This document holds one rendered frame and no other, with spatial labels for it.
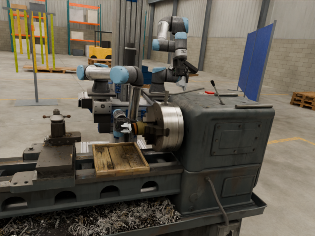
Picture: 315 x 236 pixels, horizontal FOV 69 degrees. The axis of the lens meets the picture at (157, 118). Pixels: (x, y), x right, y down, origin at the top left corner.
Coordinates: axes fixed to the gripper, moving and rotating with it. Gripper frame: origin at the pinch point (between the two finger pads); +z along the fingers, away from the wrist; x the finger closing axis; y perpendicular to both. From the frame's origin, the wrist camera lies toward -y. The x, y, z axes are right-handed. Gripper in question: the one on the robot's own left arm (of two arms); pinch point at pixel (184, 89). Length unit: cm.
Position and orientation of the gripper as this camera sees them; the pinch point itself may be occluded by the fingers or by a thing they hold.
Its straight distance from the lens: 146.2
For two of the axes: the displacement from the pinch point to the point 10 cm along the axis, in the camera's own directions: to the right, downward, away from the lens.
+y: -9.4, 0.2, -3.3
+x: 3.3, -0.1, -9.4
